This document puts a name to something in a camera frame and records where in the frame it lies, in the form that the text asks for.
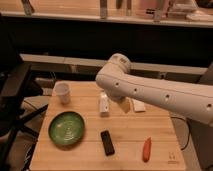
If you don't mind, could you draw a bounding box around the green ceramic bowl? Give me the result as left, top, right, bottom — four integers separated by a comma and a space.
48, 111, 85, 146

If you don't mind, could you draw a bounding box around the white tube bottle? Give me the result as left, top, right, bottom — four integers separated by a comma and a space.
99, 92, 109, 117

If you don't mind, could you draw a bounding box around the black office chair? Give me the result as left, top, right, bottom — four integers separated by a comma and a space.
0, 14, 47, 162

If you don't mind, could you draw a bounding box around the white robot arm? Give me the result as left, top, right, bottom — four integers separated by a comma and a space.
95, 53, 213, 128

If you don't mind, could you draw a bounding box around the white paper cup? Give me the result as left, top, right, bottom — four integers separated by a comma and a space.
54, 82, 70, 104

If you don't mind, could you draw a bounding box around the black cable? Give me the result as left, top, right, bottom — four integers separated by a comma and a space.
172, 115, 191, 151

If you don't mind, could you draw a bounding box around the orange carrot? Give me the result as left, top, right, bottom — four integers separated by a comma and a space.
143, 137, 151, 162

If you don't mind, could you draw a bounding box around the black remote control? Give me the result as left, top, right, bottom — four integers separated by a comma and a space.
101, 130, 115, 156

